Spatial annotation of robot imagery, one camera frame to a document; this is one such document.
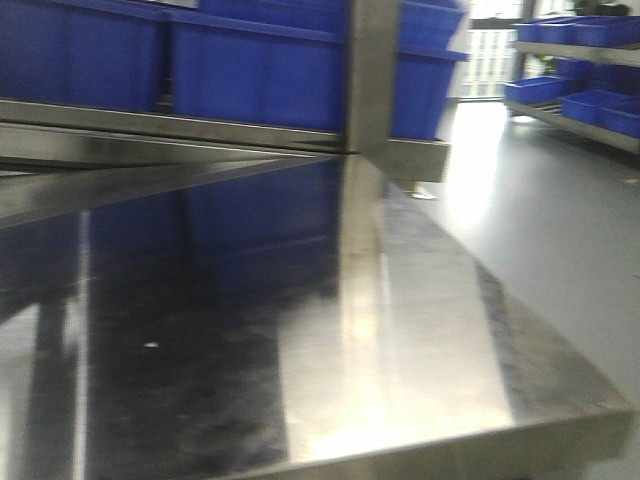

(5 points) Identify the distant steel shelf rack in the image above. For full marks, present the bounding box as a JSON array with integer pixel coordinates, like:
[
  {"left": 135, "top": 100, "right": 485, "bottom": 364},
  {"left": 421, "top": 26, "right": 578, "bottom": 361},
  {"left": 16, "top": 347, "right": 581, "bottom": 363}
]
[{"left": 504, "top": 39, "right": 640, "bottom": 156}]

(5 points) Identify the distant blue bin lower left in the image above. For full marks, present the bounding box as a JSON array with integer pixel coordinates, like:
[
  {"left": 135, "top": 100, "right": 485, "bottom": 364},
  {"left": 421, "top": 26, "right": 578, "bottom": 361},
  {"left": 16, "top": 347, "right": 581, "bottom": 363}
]
[{"left": 504, "top": 76, "right": 571, "bottom": 104}]

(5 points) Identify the distant blue bin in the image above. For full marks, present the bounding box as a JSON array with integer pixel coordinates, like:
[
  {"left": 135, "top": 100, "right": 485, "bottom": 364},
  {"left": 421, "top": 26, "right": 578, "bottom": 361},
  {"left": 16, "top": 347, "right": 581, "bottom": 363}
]
[
  {"left": 560, "top": 90, "right": 639, "bottom": 138},
  {"left": 514, "top": 16, "right": 639, "bottom": 48},
  {"left": 504, "top": 76, "right": 571, "bottom": 104}
]

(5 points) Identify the distant blue bin lower right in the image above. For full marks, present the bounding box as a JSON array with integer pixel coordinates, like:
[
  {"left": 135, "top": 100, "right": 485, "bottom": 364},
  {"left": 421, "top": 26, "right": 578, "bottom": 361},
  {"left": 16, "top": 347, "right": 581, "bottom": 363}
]
[{"left": 560, "top": 90, "right": 639, "bottom": 138}]

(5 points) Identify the distant blue bin upper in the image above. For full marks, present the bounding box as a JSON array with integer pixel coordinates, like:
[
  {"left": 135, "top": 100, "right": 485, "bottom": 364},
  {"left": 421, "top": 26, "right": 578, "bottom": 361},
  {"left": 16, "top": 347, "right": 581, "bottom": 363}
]
[{"left": 514, "top": 16, "right": 639, "bottom": 48}]

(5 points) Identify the blue crate middle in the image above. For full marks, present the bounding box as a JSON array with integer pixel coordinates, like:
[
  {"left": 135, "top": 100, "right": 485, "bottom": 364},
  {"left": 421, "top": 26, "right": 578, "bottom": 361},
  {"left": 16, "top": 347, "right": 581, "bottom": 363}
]
[{"left": 167, "top": 1, "right": 467, "bottom": 140}]

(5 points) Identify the blue crate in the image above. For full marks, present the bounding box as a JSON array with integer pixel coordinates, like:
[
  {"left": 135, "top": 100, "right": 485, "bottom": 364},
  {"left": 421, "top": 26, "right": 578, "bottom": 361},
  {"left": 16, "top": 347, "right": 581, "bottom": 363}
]
[
  {"left": 1, "top": 1, "right": 167, "bottom": 112},
  {"left": 167, "top": 1, "right": 467, "bottom": 140}
]

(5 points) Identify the blue crate left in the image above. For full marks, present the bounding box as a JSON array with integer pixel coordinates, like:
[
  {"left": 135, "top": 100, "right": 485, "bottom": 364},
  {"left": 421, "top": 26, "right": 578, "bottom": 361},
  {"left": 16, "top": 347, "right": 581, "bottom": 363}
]
[{"left": 1, "top": 1, "right": 167, "bottom": 112}]

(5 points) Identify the stainless steel shelf frame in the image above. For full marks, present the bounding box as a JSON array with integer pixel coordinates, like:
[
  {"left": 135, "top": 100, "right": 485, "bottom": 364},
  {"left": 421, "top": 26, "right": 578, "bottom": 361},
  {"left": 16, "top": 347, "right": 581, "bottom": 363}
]
[{"left": 0, "top": 0, "right": 453, "bottom": 231}]

